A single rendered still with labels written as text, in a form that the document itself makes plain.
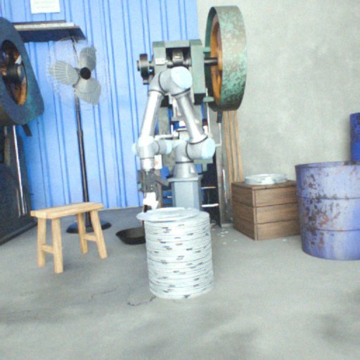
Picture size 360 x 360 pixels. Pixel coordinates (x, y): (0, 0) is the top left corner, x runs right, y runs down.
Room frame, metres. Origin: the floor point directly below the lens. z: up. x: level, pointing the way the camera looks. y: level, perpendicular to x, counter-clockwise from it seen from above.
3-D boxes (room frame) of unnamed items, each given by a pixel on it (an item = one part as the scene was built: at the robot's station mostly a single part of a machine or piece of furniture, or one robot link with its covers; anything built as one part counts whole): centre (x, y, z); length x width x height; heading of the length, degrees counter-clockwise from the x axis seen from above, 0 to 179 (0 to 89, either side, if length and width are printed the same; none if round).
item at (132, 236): (2.41, 0.34, 0.04); 0.30 x 0.30 x 0.07
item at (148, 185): (1.70, 0.16, 0.48); 0.09 x 0.08 x 0.12; 122
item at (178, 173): (2.13, -0.03, 0.50); 0.15 x 0.15 x 0.10
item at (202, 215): (1.53, 0.03, 0.32); 0.29 x 0.29 x 0.01
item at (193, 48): (3.08, -0.04, 0.83); 0.79 x 0.43 x 1.34; 4
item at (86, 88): (3.35, 0.88, 0.80); 1.24 x 0.65 x 1.59; 4
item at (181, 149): (2.13, -0.04, 0.62); 0.13 x 0.12 x 0.14; 50
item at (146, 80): (2.93, 0.20, 1.31); 0.22 x 0.12 x 0.22; 4
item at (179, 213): (1.59, 0.07, 0.32); 0.29 x 0.29 x 0.01
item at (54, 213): (2.04, 0.68, 0.16); 0.34 x 0.24 x 0.34; 138
